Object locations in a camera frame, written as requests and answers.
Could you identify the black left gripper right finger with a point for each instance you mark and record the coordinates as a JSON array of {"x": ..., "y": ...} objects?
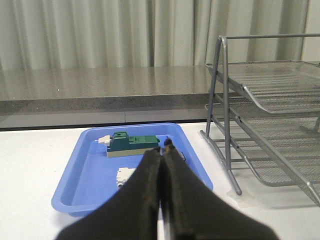
[{"x": 193, "y": 212}]

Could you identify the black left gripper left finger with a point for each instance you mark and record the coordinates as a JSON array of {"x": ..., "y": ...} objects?
[{"x": 130, "y": 214}]

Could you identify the silver mesh tray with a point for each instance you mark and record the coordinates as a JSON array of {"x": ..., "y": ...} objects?
[
  {"x": 293, "y": 138},
  {"x": 269, "y": 170},
  {"x": 275, "y": 87}
]

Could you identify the red emergency stop button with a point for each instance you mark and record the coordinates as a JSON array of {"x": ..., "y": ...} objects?
[{"x": 182, "y": 156}]

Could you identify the blue plastic tray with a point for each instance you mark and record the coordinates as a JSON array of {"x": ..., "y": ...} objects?
[{"x": 90, "y": 177}]

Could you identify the green electrical module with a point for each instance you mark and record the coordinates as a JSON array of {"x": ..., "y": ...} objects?
[{"x": 120, "y": 144}]

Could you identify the grey stone counter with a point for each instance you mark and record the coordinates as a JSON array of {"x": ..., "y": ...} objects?
[{"x": 58, "y": 98}]

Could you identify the silver metal rack frame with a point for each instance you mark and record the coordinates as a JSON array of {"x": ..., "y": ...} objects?
[{"x": 269, "y": 113}]

